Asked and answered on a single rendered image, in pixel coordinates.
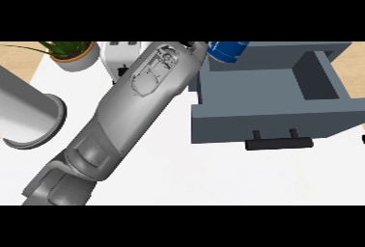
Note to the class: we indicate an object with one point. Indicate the grey drawer front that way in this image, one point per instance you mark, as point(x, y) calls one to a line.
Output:
point(267, 123)

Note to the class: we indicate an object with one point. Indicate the grey open drawer box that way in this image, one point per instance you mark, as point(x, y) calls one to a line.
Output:
point(252, 90)

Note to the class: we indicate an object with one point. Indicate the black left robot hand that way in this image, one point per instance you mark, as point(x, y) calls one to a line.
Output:
point(188, 44)

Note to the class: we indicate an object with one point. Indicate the white appliance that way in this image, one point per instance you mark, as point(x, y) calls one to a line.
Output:
point(119, 56)

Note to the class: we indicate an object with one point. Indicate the green plant in white pot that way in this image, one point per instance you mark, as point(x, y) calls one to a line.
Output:
point(73, 58)

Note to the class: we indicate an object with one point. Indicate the grey cabinet body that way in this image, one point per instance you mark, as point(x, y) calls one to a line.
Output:
point(286, 48)

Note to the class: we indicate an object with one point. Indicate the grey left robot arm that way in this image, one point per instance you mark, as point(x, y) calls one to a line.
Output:
point(129, 109)

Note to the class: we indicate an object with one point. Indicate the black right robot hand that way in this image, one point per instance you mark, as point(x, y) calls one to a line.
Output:
point(364, 139)

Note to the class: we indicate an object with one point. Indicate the large grey cylinder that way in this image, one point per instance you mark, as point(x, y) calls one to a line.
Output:
point(24, 109)

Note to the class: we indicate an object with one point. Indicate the blue can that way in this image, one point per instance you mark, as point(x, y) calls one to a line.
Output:
point(227, 50)

